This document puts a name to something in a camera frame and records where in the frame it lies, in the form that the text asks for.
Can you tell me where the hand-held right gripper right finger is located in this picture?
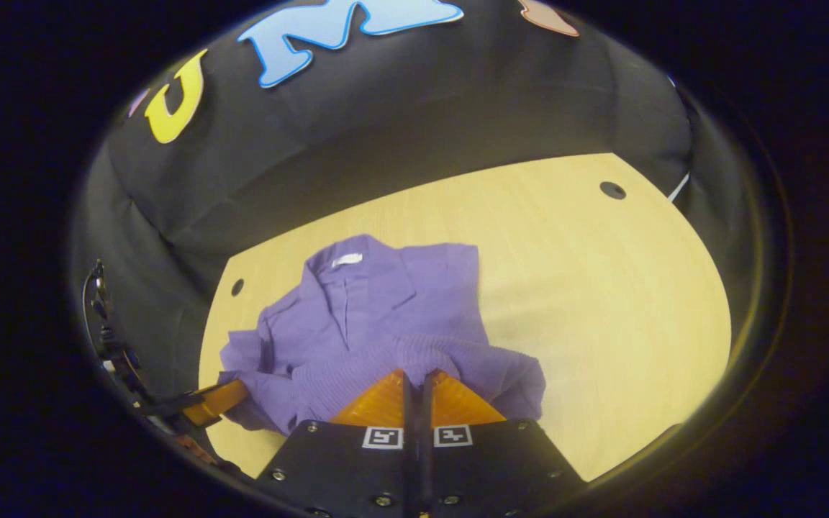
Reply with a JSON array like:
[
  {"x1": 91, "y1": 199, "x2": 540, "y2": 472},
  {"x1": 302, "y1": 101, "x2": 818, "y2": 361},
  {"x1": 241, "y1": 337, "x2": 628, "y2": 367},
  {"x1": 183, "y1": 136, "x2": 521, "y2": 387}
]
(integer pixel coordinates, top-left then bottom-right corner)
[{"x1": 420, "y1": 368, "x2": 588, "y2": 518}]

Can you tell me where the purple collared shirt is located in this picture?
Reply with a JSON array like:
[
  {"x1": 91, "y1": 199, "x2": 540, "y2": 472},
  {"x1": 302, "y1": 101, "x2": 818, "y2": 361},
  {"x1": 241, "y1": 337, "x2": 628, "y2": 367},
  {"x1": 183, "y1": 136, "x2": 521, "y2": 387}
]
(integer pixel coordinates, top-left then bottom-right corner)
[{"x1": 218, "y1": 234, "x2": 547, "y2": 437}]

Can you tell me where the black backdrop cloth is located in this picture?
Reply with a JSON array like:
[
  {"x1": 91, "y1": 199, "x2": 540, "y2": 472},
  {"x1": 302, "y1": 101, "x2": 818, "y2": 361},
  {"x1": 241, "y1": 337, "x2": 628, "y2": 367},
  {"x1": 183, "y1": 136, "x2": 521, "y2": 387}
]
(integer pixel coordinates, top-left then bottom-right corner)
[{"x1": 69, "y1": 0, "x2": 768, "y2": 404}]

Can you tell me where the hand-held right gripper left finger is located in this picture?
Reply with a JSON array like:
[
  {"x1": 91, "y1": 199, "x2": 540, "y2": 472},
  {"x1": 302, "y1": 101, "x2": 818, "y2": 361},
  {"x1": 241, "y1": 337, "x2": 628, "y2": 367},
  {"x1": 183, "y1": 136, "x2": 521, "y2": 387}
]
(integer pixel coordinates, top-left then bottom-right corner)
[{"x1": 255, "y1": 368, "x2": 417, "y2": 518}]

